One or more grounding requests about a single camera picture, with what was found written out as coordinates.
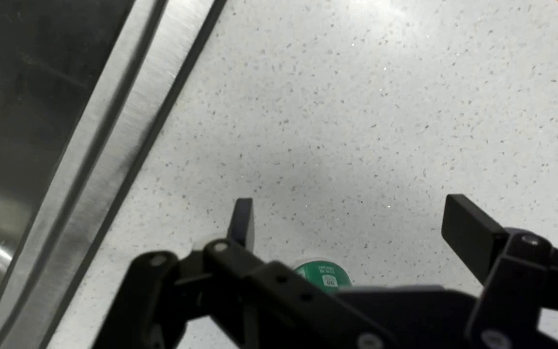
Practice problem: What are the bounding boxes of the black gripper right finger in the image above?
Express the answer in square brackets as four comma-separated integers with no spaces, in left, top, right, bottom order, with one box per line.
[440,192,558,349]

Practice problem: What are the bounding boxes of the green soda can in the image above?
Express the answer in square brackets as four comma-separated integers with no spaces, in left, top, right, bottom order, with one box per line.
[292,260,353,295]

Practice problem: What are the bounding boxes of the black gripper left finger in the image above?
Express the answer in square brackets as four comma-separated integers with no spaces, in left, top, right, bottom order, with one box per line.
[91,196,397,349]

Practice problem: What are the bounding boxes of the stainless steel double sink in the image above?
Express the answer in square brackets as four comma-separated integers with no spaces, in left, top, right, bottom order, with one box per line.
[0,0,229,349]

